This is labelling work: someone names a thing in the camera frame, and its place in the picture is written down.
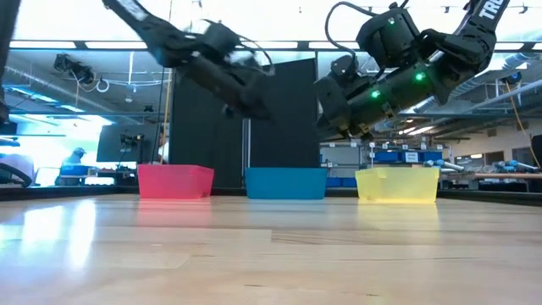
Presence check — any black ceiling device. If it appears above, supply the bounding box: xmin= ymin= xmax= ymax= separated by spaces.
xmin=53 ymin=53 xmax=97 ymax=86

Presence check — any blue black hanging reel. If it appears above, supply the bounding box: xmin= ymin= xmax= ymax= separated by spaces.
xmin=501 ymin=70 xmax=524 ymax=86

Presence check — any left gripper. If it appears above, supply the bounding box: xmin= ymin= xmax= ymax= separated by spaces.
xmin=181 ymin=49 xmax=274 ymax=121

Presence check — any black folding screen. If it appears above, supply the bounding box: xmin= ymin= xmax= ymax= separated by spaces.
xmin=169 ymin=58 xmax=321 ymax=190

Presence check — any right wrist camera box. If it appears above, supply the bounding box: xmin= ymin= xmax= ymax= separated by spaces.
xmin=329 ymin=53 xmax=361 ymax=88

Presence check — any wooden workbench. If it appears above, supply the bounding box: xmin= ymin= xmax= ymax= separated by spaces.
xmin=440 ymin=171 xmax=542 ymax=181

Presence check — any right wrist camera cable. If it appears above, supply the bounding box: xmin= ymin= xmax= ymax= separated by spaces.
xmin=324 ymin=1 xmax=382 ymax=60

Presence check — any black aluminium table frame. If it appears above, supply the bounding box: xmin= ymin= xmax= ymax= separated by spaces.
xmin=0 ymin=184 xmax=542 ymax=208

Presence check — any black monitor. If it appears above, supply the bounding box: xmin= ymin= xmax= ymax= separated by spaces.
xmin=96 ymin=123 xmax=160 ymax=164

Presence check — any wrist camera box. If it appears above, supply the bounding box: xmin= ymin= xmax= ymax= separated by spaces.
xmin=329 ymin=53 xmax=361 ymax=88
xmin=202 ymin=19 xmax=243 ymax=56

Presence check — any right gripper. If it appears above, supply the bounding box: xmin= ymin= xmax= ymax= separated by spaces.
xmin=314 ymin=66 xmax=438 ymax=142

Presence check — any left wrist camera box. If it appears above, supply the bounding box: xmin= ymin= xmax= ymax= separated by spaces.
xmin=202 ymin=19 xmax=243 ymax=56

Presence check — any red plastic bin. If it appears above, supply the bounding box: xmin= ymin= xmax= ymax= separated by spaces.
xmin=137 ymin=164 xmax=215 ymax=200

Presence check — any person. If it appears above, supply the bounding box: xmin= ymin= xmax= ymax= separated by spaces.
xmin=61 ymin=146 xmax=88 ymax=167

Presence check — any black chair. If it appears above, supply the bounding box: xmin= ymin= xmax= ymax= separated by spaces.
xmin=530 ymin=134 xmax=542 ymax=169

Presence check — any yellow plastic bin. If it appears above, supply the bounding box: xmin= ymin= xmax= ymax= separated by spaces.
xmin=354 ymin=166 xmax=440 ymax=204

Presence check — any blue plastic bin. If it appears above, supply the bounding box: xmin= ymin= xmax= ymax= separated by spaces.
xmin=245 ymin=167 xmax=329 ymax=201

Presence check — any silver ceiling duct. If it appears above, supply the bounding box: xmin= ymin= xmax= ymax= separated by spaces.
xmin=374 ymin=50 xmax=542 ymax=132

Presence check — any yellow cable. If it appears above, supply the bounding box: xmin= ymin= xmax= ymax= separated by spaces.
xmin=159 ymin=67 xmax=173 ymax=165
xmin=503 ymin=78 xmax=542 ymax=170

